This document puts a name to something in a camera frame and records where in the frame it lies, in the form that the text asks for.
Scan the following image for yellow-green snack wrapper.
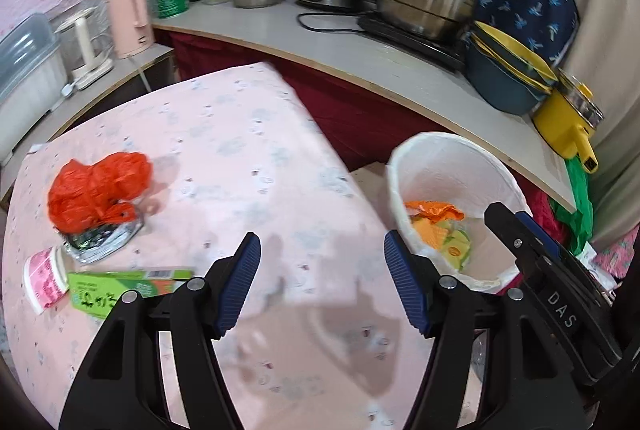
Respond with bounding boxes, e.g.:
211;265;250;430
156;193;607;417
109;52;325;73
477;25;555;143
440;230;471;271

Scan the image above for green wasabi box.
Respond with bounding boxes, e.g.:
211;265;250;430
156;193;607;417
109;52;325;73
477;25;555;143
67;269;194;320

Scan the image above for orange corrugated wrapper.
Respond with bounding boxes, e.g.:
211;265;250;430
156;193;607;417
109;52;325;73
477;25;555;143
411;217;449;250

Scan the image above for orange bag with red characters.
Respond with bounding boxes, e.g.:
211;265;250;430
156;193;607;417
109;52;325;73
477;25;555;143
405;201;465;223

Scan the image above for pink floral paper cup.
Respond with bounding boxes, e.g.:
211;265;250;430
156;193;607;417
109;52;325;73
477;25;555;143
23;246;68;315

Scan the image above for red-orange plastic bag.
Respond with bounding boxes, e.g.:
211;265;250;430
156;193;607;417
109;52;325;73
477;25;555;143
48;152;153;235

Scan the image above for white-lined trash bin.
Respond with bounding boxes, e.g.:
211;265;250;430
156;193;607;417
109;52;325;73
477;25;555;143
386;132;530;294

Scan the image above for green plastic bag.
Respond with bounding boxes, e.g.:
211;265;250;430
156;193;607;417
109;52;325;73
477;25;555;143
549;156;594;256

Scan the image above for yellow electric pot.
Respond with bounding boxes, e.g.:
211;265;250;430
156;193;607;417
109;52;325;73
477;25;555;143
532;68;604;175

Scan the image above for green flattened milk carton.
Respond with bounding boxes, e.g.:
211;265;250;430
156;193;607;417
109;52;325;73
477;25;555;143
61;208;144;265

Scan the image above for stacked yellow blue basins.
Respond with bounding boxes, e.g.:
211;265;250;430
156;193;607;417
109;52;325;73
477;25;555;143
464;21;558;116

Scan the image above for black induction cooktop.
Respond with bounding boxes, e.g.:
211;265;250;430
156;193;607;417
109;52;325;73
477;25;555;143
356;12;464;73

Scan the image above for white dish container blue lid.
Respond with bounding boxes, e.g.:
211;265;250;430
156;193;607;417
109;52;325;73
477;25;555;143
0;13;67;166

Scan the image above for white glass kettle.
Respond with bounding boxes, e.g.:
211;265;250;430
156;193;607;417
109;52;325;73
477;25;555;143
54;7;114;91

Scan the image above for pink electric kettle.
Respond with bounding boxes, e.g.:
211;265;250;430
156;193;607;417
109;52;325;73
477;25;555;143
106;0;154;59

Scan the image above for black power cable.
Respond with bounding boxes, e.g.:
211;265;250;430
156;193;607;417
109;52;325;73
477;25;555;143
297;11;369;33

